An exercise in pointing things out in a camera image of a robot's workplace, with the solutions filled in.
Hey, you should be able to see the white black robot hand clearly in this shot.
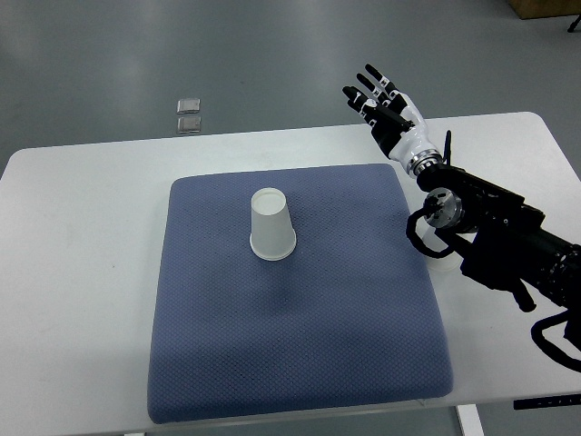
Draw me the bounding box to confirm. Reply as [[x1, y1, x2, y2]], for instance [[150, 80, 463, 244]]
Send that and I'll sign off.
[[342, 64, 443, 178]]

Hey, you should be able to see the white paper cup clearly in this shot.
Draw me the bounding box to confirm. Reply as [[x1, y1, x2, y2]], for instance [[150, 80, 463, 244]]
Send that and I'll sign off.
[[422, 226, 462, 272], [250, 187, 297, 262]]

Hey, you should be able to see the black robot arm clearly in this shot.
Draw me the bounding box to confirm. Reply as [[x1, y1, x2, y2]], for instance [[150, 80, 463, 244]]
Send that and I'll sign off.
[[406, 139, 580, 372]]

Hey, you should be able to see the white paper cup on cushion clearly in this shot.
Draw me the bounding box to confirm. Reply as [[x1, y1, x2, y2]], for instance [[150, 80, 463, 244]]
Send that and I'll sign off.
[[250, 187, 297, 262]]

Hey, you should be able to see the brown cardboard box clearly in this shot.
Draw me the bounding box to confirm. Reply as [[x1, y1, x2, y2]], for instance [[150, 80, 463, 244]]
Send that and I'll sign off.
[[507, 0, 581, 19]]

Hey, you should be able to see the blue grey cushion mat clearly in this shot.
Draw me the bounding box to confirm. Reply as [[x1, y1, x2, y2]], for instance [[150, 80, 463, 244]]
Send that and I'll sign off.
[[148, 163, 453, 424]]

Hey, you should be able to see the black tripod leg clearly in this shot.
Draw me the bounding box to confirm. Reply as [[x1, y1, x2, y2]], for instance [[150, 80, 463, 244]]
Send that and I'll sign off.
[[567, 15, 581, 33]]

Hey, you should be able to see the upper metal floor plate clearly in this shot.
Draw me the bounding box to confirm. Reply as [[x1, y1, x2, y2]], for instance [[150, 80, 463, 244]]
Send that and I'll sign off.
[[176, 98, 201, 114]]

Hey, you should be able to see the metal floor plate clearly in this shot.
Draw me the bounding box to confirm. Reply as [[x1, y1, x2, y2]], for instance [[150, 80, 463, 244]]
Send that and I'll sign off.
[[176, 98, 201, 114], [177, 116, 202, 134]]

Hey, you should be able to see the lower metal floor plate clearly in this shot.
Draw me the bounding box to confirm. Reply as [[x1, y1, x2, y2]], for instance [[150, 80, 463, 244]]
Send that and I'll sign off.
[[177, 116, 202, 134]]

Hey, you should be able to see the white table leg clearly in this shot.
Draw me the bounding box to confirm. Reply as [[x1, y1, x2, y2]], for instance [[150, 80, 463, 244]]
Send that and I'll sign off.
[[456, 404, 485, 436]]

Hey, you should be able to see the black desk control panel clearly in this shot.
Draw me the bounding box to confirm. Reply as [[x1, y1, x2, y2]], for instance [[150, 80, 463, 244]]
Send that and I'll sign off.
[[513, 393, 581, 411]]

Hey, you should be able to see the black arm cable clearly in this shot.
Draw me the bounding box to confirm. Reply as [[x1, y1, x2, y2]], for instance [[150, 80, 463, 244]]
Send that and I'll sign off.
[[406, 207, 457, 260]]

